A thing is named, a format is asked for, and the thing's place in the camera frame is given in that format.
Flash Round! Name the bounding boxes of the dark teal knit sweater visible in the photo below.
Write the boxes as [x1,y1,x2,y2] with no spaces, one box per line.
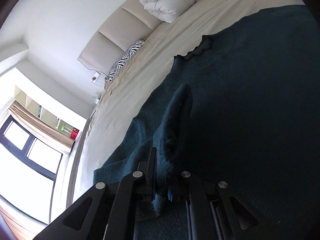
[94,5,319,239]

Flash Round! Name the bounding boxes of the red box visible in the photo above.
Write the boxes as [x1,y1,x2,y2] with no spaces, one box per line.
[70,128,79,140]

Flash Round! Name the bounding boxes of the dark framed window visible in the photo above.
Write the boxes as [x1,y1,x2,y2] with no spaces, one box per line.
[1,116,62,224]

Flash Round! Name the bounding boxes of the green container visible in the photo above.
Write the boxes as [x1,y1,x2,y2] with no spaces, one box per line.
[58,124,72,134]

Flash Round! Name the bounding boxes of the beige curtain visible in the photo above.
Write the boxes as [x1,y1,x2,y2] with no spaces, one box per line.
[8,101,74,155]

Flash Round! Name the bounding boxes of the beige bed sheet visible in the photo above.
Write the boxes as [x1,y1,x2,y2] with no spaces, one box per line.
[74,0,303,199]

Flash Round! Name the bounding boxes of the zebra print pillow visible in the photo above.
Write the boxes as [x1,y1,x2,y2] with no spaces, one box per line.
[108,38,145,82]

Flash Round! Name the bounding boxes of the beige upholstered headboard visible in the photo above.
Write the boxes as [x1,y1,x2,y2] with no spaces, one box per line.
[78,0,162,75]

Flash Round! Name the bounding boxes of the wall socket with charger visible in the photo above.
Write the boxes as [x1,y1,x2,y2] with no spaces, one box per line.
[92,71,101,83]

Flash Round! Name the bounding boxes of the white wall shelf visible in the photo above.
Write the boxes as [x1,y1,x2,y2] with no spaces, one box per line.
[14,86,74,138]

